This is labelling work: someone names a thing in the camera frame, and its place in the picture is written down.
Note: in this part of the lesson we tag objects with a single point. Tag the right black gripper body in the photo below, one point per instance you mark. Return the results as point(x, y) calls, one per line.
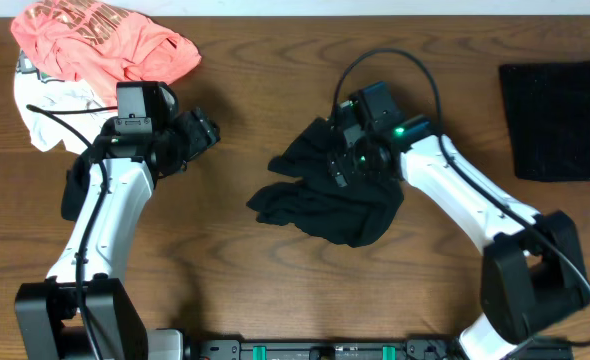
point(353, 163)

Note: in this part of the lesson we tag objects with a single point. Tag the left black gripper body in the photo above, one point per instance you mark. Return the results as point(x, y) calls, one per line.
point(189, 138)

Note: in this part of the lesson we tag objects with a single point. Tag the black t-shirt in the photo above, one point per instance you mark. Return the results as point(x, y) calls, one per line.
point(356, 215)

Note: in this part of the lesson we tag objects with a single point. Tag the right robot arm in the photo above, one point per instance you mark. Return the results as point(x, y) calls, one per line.
point(533, 273)

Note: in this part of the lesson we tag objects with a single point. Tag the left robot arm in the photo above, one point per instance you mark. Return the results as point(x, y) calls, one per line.
point(81, 310)

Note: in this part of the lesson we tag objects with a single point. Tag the black fabric storage container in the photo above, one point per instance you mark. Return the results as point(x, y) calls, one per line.
point(547, 109)

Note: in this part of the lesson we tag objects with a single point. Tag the coral pink printed shirt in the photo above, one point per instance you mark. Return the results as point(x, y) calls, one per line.
point(101, 44)

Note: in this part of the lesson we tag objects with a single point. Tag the white printed shirt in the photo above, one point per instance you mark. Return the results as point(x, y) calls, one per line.
point(76, 103)

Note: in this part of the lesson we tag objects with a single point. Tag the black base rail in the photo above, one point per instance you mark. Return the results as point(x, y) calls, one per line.
point(375, 351)

